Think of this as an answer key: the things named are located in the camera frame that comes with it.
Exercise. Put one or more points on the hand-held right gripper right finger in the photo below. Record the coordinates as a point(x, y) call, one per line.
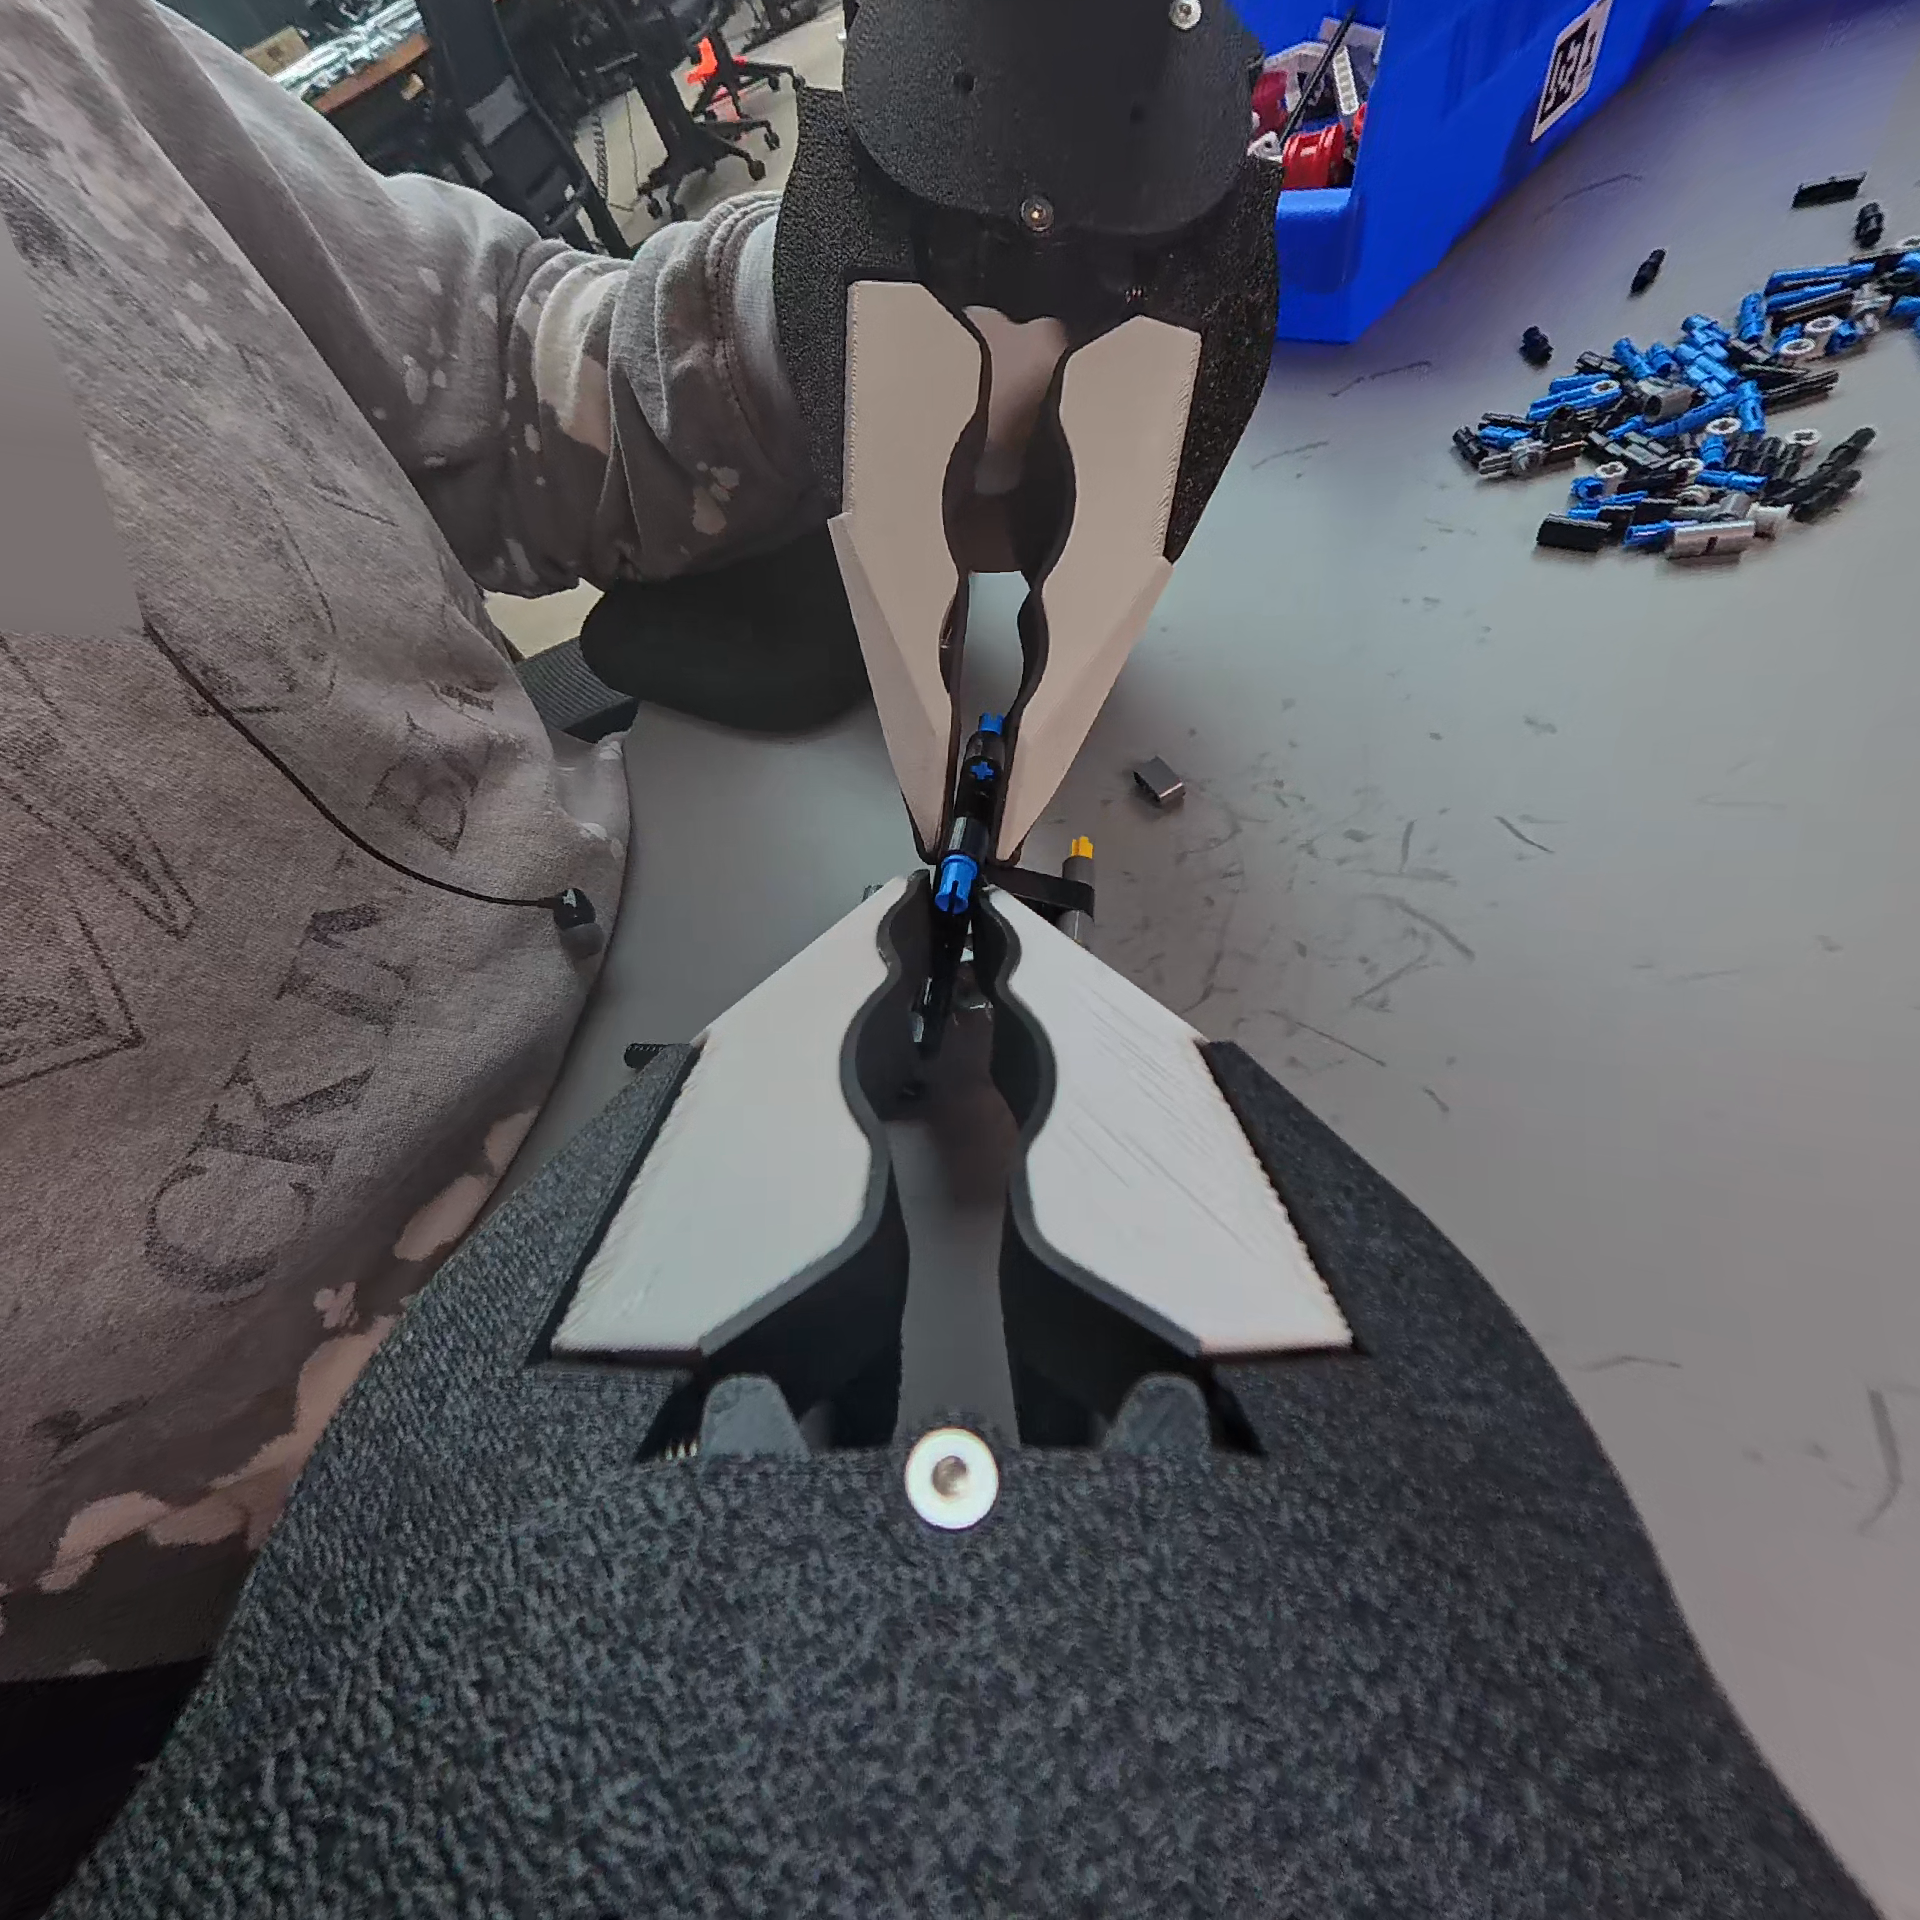
point(1169, 1201)

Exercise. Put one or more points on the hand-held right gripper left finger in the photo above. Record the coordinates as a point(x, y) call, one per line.
point(705, 1201)

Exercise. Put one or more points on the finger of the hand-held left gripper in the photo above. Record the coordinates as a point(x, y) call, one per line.
point(891, 449)
point(1126, 479)

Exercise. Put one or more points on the black toy brick assembly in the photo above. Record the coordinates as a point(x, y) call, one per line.
point(960, 839)

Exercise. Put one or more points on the person's left forearm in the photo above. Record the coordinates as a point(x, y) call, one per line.
point(628, 391)

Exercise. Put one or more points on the grey desk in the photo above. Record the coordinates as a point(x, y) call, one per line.
point(1501, 1052)

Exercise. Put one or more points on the red toy parts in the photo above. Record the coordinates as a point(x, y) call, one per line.
point(1312, 141)

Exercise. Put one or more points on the black wrist rest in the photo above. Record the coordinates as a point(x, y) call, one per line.
point(720, 662)

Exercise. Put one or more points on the small grey toy block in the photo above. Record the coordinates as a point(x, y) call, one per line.
point(1159, 782)

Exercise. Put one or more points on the black office chair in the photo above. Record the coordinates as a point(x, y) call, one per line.
point(509, 135)
point(705, 89)

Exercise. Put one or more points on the blue plastic bin with tag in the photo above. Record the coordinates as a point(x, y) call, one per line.
point(1441, 194)

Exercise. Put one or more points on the grey patterned hoodie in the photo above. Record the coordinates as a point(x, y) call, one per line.
point(300, 1052)

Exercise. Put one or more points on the pile of blue black pins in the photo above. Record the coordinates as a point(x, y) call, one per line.
point(1680, 421)

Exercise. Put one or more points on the wooden office table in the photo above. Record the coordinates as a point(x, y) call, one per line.
point(361, 89)

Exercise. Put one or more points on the flat black toy piece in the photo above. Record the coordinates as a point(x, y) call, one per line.
point(1831, 187)

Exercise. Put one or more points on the black pants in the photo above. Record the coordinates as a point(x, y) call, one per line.
point(75, 1798)

